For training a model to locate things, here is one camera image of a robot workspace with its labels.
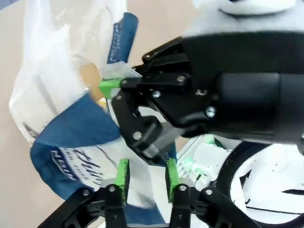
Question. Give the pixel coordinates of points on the white box with green print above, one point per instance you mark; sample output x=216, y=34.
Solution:
x=209, y=164

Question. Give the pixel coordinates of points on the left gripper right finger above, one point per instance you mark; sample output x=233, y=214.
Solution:
x=190, y=209

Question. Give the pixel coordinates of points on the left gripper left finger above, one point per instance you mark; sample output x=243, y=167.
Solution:
x=99, y=209

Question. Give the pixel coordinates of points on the white object with black marks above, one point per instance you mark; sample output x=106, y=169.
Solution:
x=273, y=173

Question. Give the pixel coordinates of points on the brown packaged food item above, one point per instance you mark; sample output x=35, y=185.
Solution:
x=90, y=74

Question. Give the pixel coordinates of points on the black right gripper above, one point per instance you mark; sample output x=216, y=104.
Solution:
x=237, y=71

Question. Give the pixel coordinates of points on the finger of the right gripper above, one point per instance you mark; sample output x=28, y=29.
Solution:
x=133, y=123

